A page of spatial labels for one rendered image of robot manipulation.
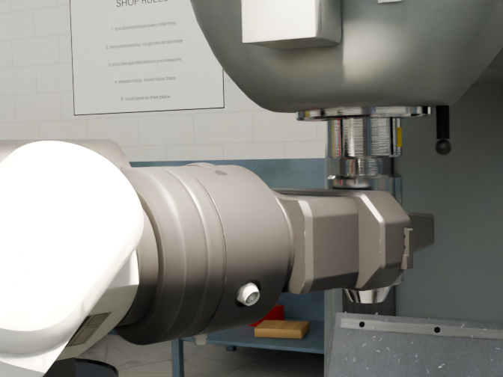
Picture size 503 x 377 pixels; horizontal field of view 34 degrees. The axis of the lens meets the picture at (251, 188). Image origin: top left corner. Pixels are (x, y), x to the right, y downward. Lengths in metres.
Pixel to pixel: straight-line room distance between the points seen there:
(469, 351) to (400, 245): 0.44
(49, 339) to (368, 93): 0.23
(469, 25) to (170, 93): 5.09
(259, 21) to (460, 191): 0.51
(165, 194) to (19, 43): 5.93
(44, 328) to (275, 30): 0.19
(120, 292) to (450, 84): 0.22
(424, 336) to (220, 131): 4.48
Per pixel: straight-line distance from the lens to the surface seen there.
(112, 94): 5.77
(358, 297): 0.53
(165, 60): 5.55
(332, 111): 0.49
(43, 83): 6.14
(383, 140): 0.51
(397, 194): 0.52
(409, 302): 0.92
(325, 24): 0.42
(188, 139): 5.45
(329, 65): 0.44
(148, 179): 0.40
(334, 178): 0.52
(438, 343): 0.91
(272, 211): 0.42
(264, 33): 0.41
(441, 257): 0.91
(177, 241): 0.38
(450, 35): 0.45
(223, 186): 0.41
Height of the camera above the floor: 1.29
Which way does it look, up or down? 3 degrees down
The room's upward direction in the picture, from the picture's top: 2 degrees counter-clockwise
